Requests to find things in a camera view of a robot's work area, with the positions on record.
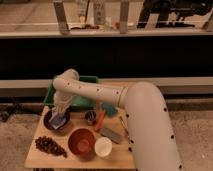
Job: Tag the purple bowl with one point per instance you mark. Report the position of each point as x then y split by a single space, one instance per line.
48 125

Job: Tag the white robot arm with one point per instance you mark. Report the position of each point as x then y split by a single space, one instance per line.
151 133

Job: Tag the white cup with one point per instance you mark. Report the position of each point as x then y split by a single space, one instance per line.
103 147

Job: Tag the grey sponge block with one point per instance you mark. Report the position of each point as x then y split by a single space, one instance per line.
112 135

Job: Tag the orange carrot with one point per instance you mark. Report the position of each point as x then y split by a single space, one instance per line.
100 120

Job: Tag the wooden cutting board table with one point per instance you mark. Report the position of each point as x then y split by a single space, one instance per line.
119 159

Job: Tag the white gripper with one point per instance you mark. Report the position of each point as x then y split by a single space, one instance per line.
60 106

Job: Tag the green plastic bin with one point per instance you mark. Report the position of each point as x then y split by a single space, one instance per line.
78 102

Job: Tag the small metal cup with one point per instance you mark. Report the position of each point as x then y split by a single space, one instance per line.
90 117

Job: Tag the teal cloth piece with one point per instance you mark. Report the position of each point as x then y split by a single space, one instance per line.
109 109

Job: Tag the bunch of dark grapes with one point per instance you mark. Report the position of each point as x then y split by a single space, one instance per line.
49 146

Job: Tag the blue grey towel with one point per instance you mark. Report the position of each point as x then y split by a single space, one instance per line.
57 121

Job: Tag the orange bowl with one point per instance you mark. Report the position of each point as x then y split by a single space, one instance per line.
81 142

